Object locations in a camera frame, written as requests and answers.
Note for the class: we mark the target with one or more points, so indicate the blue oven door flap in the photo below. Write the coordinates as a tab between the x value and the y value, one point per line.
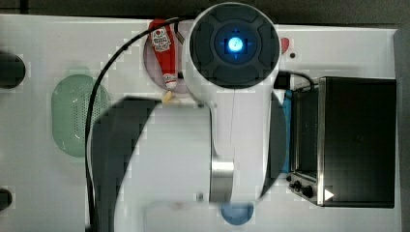
287	113

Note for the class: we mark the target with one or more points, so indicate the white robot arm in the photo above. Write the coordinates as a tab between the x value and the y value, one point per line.
225	144

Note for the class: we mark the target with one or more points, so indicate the black toaster oven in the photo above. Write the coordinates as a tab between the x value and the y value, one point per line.
343	142

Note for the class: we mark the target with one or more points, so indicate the grey round plate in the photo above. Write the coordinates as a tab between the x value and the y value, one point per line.
153	67

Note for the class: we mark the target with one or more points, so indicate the red ketchup bottle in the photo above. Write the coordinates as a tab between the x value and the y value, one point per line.
163	44

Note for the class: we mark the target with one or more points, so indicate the blue bowl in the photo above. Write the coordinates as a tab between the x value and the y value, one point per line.
237	213

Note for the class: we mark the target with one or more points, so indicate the red strawberry toy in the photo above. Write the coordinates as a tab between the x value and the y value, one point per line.
285	43

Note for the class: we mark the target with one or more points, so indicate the green perforated colander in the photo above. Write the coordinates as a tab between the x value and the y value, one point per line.
69	108

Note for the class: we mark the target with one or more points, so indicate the black container top left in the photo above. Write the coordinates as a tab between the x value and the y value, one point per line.
12	70

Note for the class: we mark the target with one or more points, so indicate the black container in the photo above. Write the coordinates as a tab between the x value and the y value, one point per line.
12	70
6	199

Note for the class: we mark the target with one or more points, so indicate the black container lower left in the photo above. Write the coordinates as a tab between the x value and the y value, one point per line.
6	199

